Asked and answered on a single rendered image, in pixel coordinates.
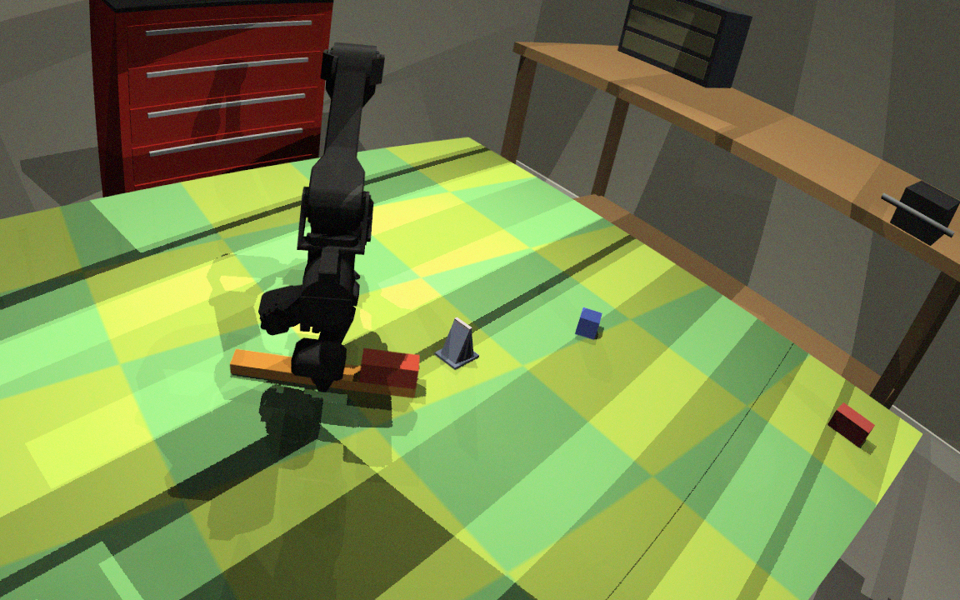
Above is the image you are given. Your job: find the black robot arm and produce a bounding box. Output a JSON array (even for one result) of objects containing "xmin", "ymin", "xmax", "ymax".
[{"xmin": 258, "ymin": 42, "xmax": 385, "ymax": 335}]

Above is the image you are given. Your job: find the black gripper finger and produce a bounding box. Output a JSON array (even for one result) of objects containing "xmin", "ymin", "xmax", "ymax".
[
  {"xmin": 313, "ymin": 378, "xmax": 333, "ymax": 393},
  {"xmin": 328, "ymin": 307, "xmax": 356, "ymax": 344}
]

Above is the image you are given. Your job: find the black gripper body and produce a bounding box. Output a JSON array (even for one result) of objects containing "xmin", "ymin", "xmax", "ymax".
[{"xmin": 291, "ymin": 275, "xmax": 360, "ymax": 382}]

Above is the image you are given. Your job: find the orange bar with red block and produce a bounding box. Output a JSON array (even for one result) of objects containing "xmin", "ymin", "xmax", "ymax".
[{"xmin": 229, "ymin": 348, "xmax": 419, "ymax": 398}]

